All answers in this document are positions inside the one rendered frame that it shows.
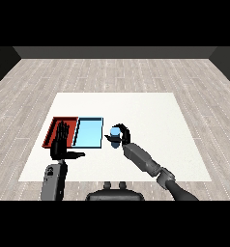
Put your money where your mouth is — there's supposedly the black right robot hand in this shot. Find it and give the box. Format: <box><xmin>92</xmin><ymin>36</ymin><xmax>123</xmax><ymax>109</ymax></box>
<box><xmin>103</xmin><ymin>123</ymin><xmax>132</xmax><ymax>148</ymax></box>

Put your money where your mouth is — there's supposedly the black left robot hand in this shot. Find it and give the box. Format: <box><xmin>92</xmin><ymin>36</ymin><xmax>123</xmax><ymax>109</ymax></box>
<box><xmin>49</xmin><ymin>121</ymin><xmax>86</xmax><ymax>161</ymax></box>

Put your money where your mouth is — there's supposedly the small blue can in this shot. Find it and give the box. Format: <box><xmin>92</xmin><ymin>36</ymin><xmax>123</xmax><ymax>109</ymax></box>
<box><xmin>109</xmin><ymin>126</ymin><xmax>122</xmax><ymax>150</ymax></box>

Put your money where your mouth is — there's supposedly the red shallow open box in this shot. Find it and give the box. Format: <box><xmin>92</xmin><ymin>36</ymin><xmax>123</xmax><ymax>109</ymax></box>
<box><xmin>42</xmin><ymin>116</ymin><xmax>79</xmax><ymax>149</ymax></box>

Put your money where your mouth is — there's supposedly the light blue shallow open box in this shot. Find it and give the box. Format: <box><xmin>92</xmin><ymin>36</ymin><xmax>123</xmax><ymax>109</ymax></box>
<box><xmin>71</xmin><ymin>116</ymin><xmax>104</xmax><ymax>150</ymax></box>

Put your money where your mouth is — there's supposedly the dark grey robot body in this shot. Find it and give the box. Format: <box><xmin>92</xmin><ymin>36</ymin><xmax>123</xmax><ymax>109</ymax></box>
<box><xmin>84</xmin><ymin>181</ymin><xmax>146</xmax><ymax>202</ymax></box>

